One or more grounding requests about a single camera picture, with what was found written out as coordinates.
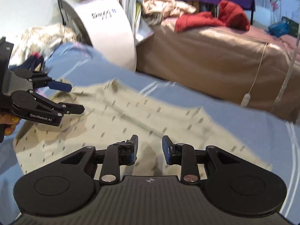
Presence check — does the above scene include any beige polka dot shirt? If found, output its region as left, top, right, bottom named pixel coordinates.
left=14, top=80, right=272, bottom=176

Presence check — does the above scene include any navy pink clothes pile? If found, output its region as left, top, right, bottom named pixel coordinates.
left=17, top=53, right=45, bottom=72

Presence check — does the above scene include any person left hand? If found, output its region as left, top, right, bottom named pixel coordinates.
left=0, top=113, right=20, bottom=136

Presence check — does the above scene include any floral beige quilt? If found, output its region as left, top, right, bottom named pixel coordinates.
left=9, top=23, right=78, bottom=68

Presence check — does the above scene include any white David B machine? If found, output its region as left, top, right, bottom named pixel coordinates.
left=58, top=0, right=136, bottom=71

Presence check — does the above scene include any blue striped bed sheet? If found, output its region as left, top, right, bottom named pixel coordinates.
left=0, top=41, right=300, bottom=223

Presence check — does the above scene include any brown covered massage bed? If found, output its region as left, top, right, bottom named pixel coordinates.
left=136, top=19, right=299, bottom=121

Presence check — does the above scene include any beige crumpled blanket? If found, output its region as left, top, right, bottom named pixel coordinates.
left=142, top=0, right=196, bottom=26

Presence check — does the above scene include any red jacket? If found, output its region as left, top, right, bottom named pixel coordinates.
left=174, top=0, right=250, bottom=33

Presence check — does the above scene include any blue bag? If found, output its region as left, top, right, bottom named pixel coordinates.
left=268, top=20, right=290, bottom=38

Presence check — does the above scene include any white inline switch cord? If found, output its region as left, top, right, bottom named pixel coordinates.
left=240, top=42, right=269, bottom=107

